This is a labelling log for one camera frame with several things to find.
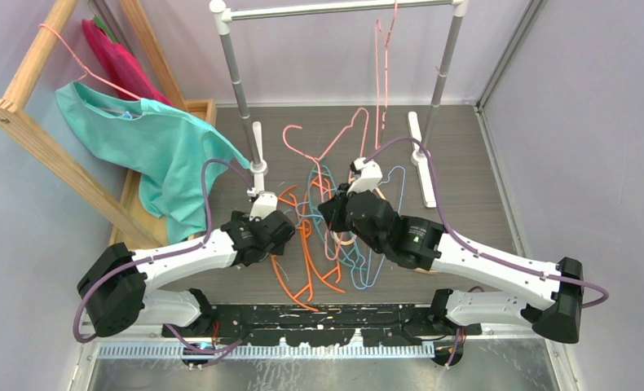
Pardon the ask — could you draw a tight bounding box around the blue wire hanger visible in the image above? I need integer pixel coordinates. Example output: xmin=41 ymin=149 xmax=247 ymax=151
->
xmin=351 ymin=165 xmax=407 ymax=290
xmin=293 ymin=176 xmax=336 ymax=237

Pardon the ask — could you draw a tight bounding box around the pink wire hanger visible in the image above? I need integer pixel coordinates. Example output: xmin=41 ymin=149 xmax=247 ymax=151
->
xmin=281 ymin=107 xmax=370 ymax=169
xmin=373 ymin=1 xmax=398 ymax=150

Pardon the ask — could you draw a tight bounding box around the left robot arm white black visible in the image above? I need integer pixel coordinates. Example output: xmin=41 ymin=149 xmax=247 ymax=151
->
xmin=73 ymin=210 xmax=296 ymax=342

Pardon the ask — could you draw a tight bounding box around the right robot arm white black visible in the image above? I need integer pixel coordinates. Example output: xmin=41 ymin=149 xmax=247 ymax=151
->
xmin=319 ymin=191 xmax=584 ymax=344

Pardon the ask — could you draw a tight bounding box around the beige plastic hanger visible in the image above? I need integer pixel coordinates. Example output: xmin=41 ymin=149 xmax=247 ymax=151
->
xmin=323 ymin=165 xmax=437 ymax=275

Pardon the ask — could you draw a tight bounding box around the teal plastic hanger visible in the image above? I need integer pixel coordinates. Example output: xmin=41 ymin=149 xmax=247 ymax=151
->
xmin=294 ymin=165 xmax=368 ymax=272

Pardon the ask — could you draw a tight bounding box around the orange plastic hanger right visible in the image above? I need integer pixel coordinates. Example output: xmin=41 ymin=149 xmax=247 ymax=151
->
xmin=299 ymin=174 xmax=347 ymax=303

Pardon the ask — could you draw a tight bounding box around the white metal clothes rack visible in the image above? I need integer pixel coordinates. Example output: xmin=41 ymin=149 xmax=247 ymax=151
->
xmin=208 ymin=1 xmax=469 ymax=209

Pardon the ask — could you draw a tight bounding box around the teal t-shirt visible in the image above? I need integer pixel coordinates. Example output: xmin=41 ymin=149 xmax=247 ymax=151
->
xmin=55 ymin=82 xmax=250 ymax=244

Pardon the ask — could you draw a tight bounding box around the wooden tray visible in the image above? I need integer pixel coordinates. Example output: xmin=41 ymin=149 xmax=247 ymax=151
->
xmin=108 ymin=99 xmax=217 ymax=249

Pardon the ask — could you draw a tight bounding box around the red garment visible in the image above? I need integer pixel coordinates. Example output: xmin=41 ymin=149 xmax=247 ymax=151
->
xmin=81 ymin=20 xmax=172 ymax=106

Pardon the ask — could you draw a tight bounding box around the pink hanger holding shirt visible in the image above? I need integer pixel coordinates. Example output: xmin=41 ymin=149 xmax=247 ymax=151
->
xmin=38 ymin=23 xmax=141 ymax=100

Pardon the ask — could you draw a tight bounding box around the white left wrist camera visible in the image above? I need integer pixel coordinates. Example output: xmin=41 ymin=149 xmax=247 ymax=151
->
xmin=247 ymin=187 xmax=278 ymax=221

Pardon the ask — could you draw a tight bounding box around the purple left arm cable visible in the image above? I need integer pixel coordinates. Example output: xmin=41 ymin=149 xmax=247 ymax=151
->
xmin=72 ymin=158 xmax=258 ymax=345

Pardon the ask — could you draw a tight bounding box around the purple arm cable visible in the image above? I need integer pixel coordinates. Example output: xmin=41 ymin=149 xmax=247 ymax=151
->
xmin=362 ymin=136 xmax=609 ymax=310
xmin=72 ymin=158 xmax=258 ymax=345

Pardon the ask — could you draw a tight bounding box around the white slotted cable duct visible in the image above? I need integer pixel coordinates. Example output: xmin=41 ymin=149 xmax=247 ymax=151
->
xmin=96 ymin=341 xmax=435 ymax=359

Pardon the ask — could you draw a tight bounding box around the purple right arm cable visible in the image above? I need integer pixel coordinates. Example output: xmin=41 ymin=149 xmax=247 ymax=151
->
xmin=362 ymin=136 xmax=609 ymax=310

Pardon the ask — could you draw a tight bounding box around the wooden clothes rack frame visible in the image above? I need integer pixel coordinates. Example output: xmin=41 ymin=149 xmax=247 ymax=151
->
xmin=0 ymin=1 xmax=167 ymax=248

